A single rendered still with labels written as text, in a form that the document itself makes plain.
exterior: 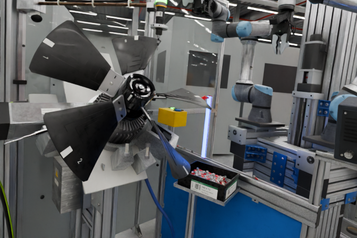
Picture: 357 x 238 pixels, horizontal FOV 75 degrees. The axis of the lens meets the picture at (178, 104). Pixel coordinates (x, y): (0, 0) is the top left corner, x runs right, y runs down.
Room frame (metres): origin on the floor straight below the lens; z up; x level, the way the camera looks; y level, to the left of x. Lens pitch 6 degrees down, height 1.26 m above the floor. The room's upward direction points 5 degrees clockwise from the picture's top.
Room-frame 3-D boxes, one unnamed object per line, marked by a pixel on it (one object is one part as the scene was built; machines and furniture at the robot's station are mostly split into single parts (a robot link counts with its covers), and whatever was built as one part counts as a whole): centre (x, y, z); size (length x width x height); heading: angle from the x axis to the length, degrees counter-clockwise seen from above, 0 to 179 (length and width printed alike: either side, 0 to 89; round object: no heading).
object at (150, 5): (0.95, 0.11, 1.50); 0.09 x 0.07 x 0.10; 77
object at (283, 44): (1.10, -0.47, 1.46); 0.06 x 0.03 x 0.09; 132
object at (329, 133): (1.07, -0.77, 1.09); 0.15 x 0.15 x 0.10
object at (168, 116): (1.41, 0.03, 1.02); 0.16 x 0.10 x 0.11; 42
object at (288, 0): (1.12, -0.45, 1.65); 0.08 x 0.08 x 0.05
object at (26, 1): (1.10, 0.71, 1.54); 0.10 x 0.07 x 0.09; 77
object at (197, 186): (0.96, -0.16, 0.85); 0.22 x 0.17 x 0.07; 57
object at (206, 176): (0.96, -0.16, 0.84); 0.19 x 0.14 x 0.05; 57
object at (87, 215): (1.03, 0.35, 0.56); 0.19 x 0.04 x 0.04; 42
